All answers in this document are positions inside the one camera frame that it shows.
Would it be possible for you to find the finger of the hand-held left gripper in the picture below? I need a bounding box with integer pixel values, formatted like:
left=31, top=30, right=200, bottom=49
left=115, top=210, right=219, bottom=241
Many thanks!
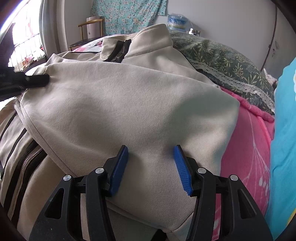
left=16, top=73, right=50, bottom=88

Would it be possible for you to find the white bin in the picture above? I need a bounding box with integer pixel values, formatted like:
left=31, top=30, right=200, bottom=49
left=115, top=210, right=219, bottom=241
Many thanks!
left=86, top=16, right=102, bottom=39

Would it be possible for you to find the grey curtain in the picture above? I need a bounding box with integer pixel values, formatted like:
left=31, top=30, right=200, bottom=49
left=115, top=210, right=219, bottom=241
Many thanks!
left=39, top=0, right=70, bottom=57

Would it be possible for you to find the blue plastic bag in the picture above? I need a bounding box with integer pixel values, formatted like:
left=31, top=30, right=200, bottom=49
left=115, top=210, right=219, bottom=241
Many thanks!
left=167, top=14, right=189, bottom=32

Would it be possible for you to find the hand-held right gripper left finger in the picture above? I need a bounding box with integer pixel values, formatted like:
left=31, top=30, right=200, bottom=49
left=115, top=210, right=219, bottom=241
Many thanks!
left=29, top=145, right=129, bottom=241

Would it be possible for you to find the pink fleece blanket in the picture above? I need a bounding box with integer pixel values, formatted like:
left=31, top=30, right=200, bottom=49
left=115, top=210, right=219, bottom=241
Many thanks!
left=69, top=39, right=276, bottom=241

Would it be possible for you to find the window railing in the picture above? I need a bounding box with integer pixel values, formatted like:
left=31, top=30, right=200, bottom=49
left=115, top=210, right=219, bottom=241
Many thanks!
left=7, top=21, right=47, bottom=72

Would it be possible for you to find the blue and cream quilt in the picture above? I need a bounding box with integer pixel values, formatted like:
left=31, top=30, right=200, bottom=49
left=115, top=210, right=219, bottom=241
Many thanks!
left=264, top=62, right=296, bottom=232

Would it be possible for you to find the green leaf-print pillow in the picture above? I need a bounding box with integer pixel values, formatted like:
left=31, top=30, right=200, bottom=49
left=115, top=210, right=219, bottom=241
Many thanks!
left=169, top=31, right=276, bottom=114

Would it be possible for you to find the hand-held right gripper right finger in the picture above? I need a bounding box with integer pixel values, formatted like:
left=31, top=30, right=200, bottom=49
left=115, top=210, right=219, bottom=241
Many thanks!
left=173, top=145, right=273, bottom=241

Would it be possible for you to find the wooden chair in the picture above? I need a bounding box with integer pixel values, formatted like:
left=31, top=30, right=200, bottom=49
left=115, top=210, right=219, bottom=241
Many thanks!
left=69, top=19, right=104, bottom=51

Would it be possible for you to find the beige zip jacket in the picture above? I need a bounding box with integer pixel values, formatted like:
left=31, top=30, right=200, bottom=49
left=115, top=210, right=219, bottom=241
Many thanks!
left=0, top=23, right=240, bottom=241

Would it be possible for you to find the teal floral hanging cloth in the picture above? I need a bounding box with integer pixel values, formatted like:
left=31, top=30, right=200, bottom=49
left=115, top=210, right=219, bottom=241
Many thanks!
left=91, top=0, right=167, bottom=37

